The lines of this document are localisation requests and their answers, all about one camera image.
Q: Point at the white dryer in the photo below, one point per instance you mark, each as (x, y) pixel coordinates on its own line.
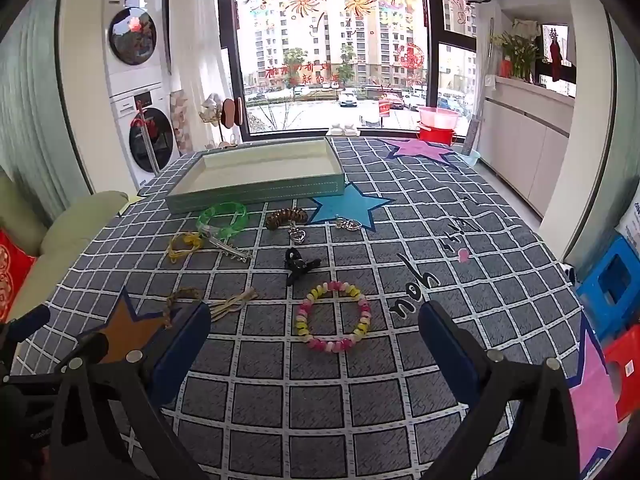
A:
(132, 35)

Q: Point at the framed mirror with red ornament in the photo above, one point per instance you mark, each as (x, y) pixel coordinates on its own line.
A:
(554, 52)

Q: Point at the white sheer curtain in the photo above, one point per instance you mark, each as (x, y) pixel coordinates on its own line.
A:
(200, 35)

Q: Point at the vase of yellow flowers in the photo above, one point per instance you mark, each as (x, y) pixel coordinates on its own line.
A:
(520, 52)

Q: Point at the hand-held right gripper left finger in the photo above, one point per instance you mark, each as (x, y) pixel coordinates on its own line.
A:
(186, 342)

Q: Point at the light blue basin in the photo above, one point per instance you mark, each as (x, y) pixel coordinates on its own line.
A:
(470, 157)

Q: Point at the brown slipper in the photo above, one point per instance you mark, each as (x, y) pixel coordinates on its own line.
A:
(232, 112)

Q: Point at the green jewelry tray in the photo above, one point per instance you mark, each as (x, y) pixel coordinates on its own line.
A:
(260, 193)

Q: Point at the black hair claw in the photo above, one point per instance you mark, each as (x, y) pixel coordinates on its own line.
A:
(295, 262)

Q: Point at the red cushion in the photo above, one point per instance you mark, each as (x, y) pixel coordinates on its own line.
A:
(12, 270)

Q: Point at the silver star hair clip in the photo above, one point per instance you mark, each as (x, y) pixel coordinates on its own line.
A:
(230, 249)

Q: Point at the grey ribbed curtain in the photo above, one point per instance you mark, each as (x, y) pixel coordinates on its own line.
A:
(35, 100)

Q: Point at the green translucent bangle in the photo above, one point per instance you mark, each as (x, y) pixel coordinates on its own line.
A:
(204, 219)

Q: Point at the white printed bag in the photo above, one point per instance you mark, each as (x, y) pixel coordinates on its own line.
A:
(631, 225)

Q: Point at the grey checked star tablecloth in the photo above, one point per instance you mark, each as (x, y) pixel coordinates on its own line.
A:
(320, 410)

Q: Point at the white washing machine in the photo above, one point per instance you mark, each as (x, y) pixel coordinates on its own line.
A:
(150, 145)

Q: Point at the blue plastic stool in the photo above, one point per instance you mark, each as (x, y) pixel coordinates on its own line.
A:
(597, 290)

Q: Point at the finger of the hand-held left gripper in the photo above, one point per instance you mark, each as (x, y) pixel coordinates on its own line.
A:
(92, 346)
(27, 321)

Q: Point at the gold stand with white ornament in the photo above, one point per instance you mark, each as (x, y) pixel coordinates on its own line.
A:
(211, 106)

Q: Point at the patterned panel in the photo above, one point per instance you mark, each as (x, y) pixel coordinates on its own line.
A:
(181, 120)

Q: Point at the white slipper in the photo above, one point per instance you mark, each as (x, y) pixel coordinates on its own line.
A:
(351, 130)
(335, 130)

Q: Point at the white low cabinet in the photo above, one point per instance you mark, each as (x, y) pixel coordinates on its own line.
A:
(520, 135)

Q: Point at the pink plastic basin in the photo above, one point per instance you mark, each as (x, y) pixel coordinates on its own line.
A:
(437, 116)

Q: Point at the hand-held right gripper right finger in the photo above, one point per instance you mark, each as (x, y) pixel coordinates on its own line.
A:
(444, 342)

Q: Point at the red plastic bucket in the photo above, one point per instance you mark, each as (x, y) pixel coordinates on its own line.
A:
(435, 135)

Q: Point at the red plastic stool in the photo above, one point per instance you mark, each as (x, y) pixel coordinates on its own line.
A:
(625, 370)

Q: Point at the pale green sofa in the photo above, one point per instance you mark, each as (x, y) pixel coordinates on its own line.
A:
(65, 230)

